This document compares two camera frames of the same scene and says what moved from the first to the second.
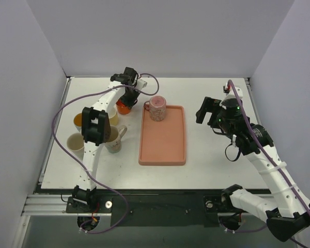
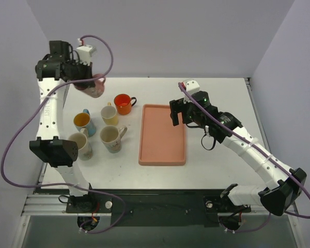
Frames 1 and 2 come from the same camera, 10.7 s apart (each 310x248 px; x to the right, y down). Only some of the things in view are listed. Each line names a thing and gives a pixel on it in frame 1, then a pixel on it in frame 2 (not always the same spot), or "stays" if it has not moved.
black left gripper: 129,99 -> 83,73
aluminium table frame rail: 42,204 stays
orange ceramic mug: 122,108 stays
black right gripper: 212,112 -> 175,111
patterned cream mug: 114,145 stays
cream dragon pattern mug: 75,143 stays
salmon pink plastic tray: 163,143 stays
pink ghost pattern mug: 156,106 -> 94,88
